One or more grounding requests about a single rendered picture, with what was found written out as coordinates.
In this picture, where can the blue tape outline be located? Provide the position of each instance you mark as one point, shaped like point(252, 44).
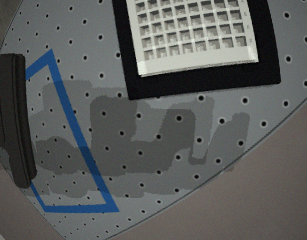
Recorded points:
point(110, 206)

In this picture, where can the black rectangular frame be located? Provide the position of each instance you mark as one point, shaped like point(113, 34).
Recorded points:
point(264, 72)

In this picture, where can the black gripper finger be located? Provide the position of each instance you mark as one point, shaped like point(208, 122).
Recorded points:
point(14, 124)

